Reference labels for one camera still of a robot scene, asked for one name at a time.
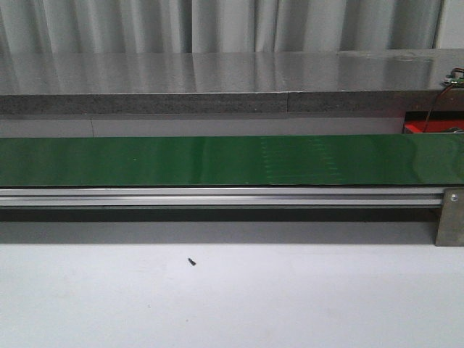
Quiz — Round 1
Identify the green conveyor belt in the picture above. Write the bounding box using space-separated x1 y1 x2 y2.
1 133 463 187

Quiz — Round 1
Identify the grey stone shelf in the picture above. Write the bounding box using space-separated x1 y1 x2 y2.
1 49 463 116

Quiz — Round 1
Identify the red bin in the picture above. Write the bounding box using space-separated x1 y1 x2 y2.
403 111 463 133

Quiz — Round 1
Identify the small green circuit board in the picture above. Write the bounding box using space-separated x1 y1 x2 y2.
442 67 464 88

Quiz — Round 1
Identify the grey curtain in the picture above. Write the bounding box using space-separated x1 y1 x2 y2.
1 0 463 54

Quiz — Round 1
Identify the aluminium conveyor rail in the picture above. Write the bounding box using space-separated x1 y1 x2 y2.
1 187 444 207

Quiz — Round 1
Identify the red orange wire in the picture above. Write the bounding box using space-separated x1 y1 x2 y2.
424 86 452 134

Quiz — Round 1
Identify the metal conveyor support bracket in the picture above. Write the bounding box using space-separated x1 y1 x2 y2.
435 188 464 247

